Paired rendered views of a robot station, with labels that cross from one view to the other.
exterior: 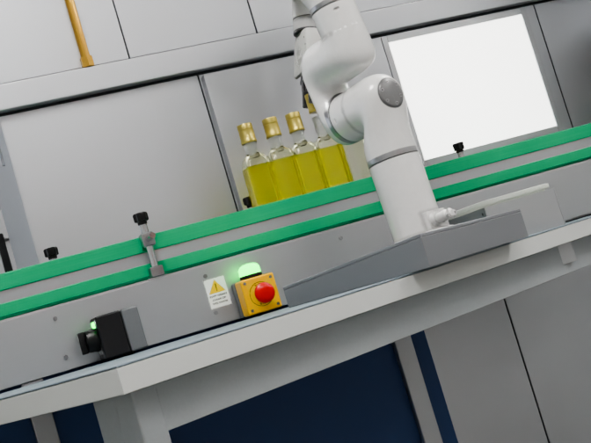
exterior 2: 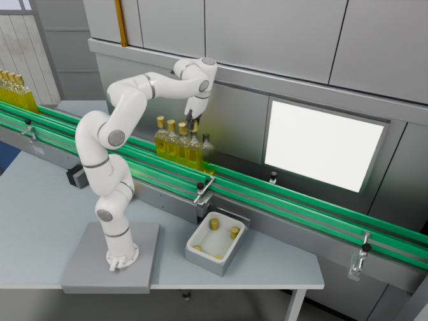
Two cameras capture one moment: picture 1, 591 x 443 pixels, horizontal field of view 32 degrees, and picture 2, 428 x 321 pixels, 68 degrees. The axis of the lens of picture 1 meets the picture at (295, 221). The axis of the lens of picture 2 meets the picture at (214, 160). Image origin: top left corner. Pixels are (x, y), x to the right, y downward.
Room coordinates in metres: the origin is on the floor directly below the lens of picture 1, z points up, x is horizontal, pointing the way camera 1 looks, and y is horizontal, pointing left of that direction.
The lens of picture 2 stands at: (1.59, -1.03, 1.88)
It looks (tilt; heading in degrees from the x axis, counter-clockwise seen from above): 38 degrees down; 48
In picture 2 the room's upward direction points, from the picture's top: straight up
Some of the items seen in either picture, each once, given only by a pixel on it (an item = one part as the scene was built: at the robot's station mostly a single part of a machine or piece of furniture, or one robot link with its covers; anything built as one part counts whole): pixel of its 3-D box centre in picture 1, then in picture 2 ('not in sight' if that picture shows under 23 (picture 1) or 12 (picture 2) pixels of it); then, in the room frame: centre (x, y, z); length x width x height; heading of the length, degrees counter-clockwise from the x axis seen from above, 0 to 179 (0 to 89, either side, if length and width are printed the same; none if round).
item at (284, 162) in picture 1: (290, 193); (173, 153); (2.26, -0.01, 0.99); 0.06 x 0.06 x 0.21; 20
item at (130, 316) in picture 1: (118, 334); (79, 176); (1.91, 0.38, 0.79); 0.08 x 0.08 x 0.08; 20
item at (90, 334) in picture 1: (88, 342); not in sight; (1.89, 0.43, 0.79); 0.04 x 0.03 x 0.04; 20
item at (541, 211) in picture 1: (492, 226); (219, 237); (2.19, -0.40, 0.79); 0.27 x 0.17 x 0.08; 20
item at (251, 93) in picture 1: (391, 105); (262, 130); (2.51, -0.31, 1.15); 0.90 x 0.03 x 0.34; 110
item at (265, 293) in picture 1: (263, 293); not in sight; (1.97, 0.10, 0.79); 0.04 x 0.03 x 0.04; 110
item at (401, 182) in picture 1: (413, 198); (118, 244); (1.84, -0.22, 0.87); 0.16 x 0.13 x 0.15; 46
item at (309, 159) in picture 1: (313, 187); (184, 156); (2.28, -0.06, 0.99); 0.06 x 0.06 x 0.21; 21
